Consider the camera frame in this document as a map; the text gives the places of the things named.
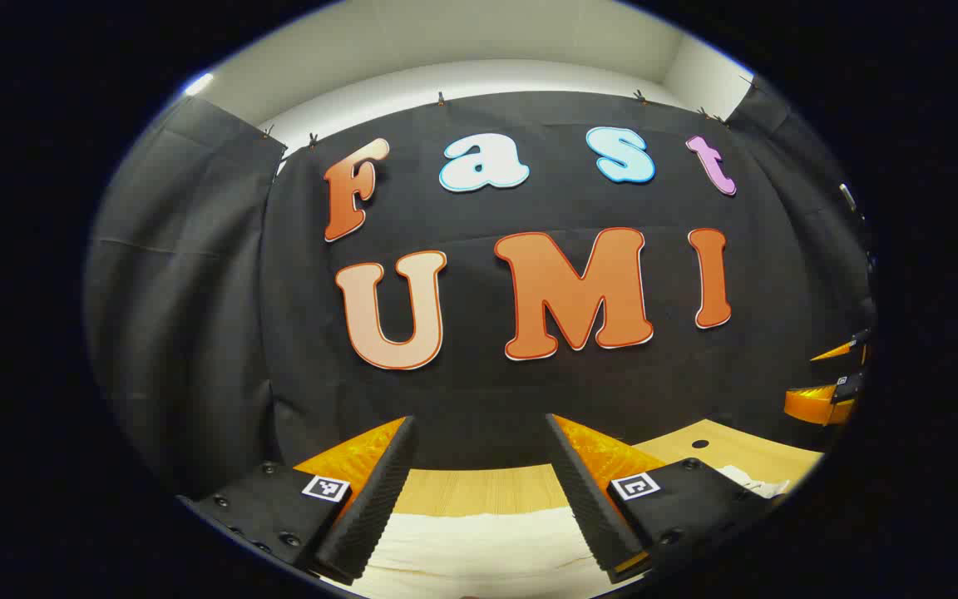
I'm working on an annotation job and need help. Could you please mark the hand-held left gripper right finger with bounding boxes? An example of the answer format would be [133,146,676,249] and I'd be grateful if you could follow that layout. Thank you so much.
[546,412,773,585]

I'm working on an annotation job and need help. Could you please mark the white jeans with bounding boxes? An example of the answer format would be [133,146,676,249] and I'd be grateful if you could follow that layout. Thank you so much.
[338,463,793,599]

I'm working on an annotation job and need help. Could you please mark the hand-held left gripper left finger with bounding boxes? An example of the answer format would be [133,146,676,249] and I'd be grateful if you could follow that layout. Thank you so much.
[180,414,418,586]

